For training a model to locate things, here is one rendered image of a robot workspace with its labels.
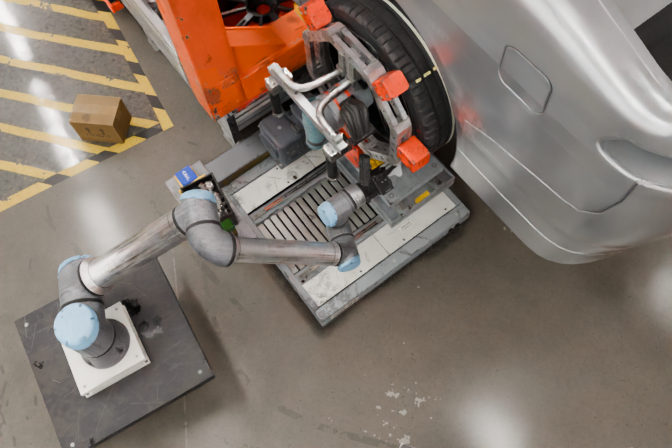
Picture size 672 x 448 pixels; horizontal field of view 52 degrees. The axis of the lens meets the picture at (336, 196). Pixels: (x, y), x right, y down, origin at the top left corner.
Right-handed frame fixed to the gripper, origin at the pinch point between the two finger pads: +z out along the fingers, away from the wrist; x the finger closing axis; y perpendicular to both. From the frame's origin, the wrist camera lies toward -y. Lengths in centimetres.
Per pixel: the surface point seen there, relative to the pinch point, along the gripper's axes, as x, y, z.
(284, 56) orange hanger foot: -44, -47, -8
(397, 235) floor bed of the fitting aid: -34, 45, -4
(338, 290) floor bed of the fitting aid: -31, 48, -40
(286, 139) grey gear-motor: -49, -16, -23
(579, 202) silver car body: 85, 4, 8
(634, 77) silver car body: 112, -32, 14
